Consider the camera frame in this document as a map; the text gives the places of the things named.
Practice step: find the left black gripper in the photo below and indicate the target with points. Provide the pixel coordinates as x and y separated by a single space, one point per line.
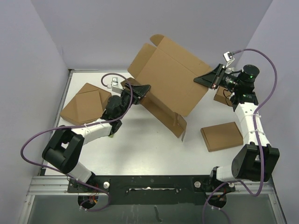
139 91

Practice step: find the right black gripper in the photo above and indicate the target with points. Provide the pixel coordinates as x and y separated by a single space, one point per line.
213 79

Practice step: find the large cardboard box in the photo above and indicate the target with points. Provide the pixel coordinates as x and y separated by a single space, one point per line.
170 70

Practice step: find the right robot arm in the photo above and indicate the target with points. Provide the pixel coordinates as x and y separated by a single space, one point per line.
257 158

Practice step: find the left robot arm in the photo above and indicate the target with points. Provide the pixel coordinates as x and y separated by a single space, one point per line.
65 146

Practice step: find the folded cardboard box far right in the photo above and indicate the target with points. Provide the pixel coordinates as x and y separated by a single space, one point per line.
222 96

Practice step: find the flat cardboard box near right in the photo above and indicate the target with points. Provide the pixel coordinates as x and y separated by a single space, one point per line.
222 136

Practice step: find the folded cardboard boxes left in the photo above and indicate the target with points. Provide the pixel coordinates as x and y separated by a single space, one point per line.
86 106

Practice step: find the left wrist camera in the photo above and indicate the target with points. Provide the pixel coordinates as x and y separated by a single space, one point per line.
114 86

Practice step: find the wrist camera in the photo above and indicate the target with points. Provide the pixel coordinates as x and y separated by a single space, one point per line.
114 86
228 57

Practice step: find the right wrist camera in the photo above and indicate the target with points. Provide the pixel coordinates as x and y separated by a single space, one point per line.
228 57

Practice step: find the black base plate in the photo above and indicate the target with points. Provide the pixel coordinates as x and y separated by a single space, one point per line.
152 189

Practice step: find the aluminium table frame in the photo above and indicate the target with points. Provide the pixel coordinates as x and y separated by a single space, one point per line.
255 161

